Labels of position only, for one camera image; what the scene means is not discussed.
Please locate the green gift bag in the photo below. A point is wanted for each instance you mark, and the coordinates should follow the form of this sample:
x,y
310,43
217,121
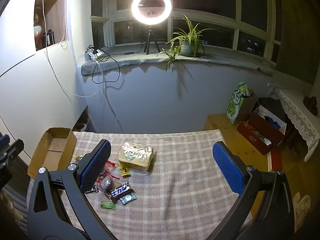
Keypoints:
x,y
235,105

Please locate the yellow candy packet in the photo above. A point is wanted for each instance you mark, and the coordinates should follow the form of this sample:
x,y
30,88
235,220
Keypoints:
x,y
124,171

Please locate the small gold wrapped candy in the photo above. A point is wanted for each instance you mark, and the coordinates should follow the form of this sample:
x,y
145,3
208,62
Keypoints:
x,y
78,158

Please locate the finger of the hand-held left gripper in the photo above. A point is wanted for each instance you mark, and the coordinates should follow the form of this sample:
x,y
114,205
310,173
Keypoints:
x,y
12,151
4,143

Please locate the black tripod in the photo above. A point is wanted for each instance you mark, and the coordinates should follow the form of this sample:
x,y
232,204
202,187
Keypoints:
x,y
149,40

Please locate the spider plant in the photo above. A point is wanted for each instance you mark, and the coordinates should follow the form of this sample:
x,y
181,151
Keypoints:
x,y
190,36

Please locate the small teal packet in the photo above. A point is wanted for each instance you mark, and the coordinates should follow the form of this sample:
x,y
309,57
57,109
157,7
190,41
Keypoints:
x,y
128,199

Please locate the cardboard box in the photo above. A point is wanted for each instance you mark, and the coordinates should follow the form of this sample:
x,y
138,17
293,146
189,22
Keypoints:
x,y
57,142

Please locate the white window frame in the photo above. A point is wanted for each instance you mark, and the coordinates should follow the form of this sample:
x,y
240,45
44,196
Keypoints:
x,y
268,17

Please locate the white power strip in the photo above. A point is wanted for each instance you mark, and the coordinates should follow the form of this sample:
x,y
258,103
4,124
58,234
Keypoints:
x,y
96,54

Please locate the green plant pot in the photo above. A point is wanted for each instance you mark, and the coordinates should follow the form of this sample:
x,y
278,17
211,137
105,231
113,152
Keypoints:
x,y
187,49

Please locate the wooden wall shelf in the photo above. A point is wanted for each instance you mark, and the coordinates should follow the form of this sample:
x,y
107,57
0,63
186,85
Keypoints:
x,y
58,12

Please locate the white shoe rack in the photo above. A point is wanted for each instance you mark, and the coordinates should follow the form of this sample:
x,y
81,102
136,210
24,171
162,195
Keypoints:
x,y
86,122

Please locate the crumpled paper bag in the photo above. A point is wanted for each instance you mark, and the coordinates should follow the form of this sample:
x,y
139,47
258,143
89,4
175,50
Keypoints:
x,y
301,210

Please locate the red storage box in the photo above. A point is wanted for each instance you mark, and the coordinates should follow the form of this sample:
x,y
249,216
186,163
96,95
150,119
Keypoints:
x,y
260,132

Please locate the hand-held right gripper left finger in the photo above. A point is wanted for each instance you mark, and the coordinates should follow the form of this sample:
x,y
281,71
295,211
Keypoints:
x,y
97,165

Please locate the white lace cloth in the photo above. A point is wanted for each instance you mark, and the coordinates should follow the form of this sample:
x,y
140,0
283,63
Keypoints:
x,y
297,115

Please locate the dark curtain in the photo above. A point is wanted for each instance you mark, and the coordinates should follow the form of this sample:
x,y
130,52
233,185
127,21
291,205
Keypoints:
x,y
297,30

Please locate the tan cracker pack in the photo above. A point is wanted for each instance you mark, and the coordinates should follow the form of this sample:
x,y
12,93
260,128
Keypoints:
x,y
136,155

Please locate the black bag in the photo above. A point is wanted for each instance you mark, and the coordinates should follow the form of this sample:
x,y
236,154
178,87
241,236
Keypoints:
x,y
272,105

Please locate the dark figurine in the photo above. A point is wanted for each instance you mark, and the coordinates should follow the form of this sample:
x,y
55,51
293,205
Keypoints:
x,y
310,106

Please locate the small green packet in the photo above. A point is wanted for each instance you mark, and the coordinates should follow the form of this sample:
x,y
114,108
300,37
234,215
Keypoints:
x,y
108,205

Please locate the black chocolate bar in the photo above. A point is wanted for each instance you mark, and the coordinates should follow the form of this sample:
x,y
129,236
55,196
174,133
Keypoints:
x,y
120,192

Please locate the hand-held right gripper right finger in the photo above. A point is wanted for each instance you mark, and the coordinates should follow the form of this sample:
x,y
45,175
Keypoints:
x,y
228,167

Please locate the plaid tablecloth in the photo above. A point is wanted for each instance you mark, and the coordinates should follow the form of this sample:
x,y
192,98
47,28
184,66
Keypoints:
x,y
175,180

